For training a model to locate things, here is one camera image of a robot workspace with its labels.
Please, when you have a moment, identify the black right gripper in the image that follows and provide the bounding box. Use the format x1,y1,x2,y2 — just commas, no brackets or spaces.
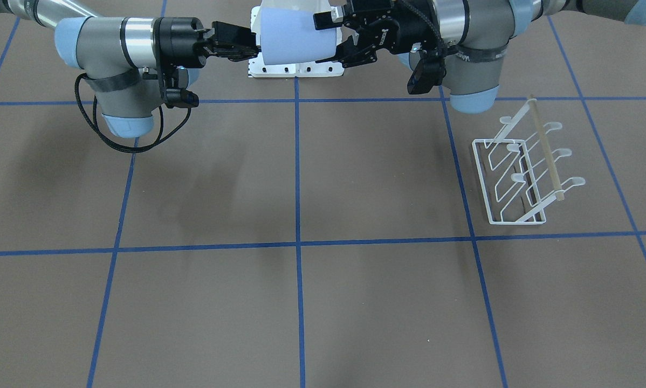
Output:
153,17,261,70

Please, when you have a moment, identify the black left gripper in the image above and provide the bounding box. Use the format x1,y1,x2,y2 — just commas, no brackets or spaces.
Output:
313,1,439,68

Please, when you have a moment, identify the light blue plastic cup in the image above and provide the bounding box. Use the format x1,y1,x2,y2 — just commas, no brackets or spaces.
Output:
259,7,337,66

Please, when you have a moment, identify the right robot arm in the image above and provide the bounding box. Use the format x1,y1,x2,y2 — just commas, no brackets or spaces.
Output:
0,1,259,139

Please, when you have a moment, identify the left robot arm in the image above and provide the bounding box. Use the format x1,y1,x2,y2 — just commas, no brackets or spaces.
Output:
313,1,646,114

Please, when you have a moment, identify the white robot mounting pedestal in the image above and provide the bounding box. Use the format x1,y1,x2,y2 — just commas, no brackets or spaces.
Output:
248,1,345,78

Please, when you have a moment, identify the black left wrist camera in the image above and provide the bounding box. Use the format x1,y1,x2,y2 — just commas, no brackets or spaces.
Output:
407,51,447,95

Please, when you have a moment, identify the white wire cup holder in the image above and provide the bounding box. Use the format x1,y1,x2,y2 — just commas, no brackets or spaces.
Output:
471,95,586,226

